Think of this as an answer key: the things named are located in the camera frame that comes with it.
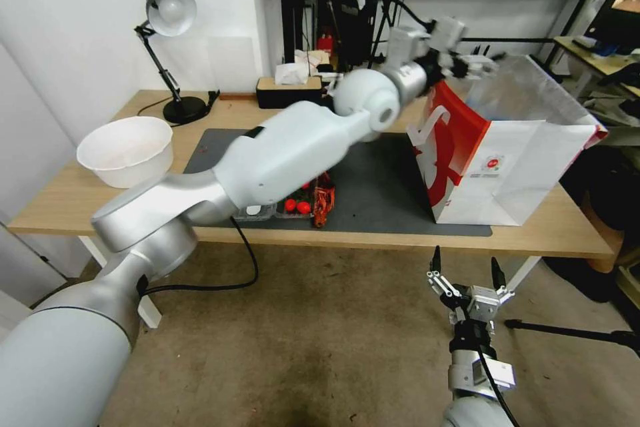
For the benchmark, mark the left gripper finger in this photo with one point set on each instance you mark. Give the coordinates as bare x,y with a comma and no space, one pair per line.
477,59
472,72

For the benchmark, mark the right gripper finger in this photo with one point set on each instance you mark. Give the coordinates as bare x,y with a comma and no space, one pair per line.
498,277
442,283

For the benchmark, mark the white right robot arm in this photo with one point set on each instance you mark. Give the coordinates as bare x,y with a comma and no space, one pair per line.
472,387

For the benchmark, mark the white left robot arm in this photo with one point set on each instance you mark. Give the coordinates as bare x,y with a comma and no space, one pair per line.
285,152

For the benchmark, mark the white red paper delivery bag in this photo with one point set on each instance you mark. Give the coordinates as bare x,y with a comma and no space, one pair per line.
500,167

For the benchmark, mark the black tissue box wooden lid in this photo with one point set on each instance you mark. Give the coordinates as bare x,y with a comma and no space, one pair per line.
290,94

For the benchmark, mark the clear plastic takeout box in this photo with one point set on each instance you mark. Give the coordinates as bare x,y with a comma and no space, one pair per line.
260,210

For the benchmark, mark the black tripod leg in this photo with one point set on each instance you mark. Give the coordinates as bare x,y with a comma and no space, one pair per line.
575,331

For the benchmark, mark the dark grey desk mat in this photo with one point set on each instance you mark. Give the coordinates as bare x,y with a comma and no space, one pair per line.
380,187

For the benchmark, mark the wooden side table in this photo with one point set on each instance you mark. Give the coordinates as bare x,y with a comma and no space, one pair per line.
595,59

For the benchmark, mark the black metal rack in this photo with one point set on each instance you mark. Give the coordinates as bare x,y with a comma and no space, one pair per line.
310,1

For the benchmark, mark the white tissue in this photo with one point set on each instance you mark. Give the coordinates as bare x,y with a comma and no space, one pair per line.
291,72

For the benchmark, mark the red crayfish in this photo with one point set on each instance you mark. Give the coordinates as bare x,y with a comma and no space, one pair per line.
323,202

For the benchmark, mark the red cherry tomato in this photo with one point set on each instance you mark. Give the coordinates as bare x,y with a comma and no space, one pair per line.
302,207
290,206

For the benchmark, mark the black desk lamp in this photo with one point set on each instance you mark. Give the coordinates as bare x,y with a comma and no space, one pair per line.
170,11

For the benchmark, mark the white plastic bowl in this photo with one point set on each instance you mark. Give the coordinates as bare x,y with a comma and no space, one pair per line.
125,152

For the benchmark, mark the wooden table white legs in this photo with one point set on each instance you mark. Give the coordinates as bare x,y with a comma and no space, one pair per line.
60,197

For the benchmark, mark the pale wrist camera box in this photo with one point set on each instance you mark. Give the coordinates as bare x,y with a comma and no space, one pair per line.
448,32
482,304

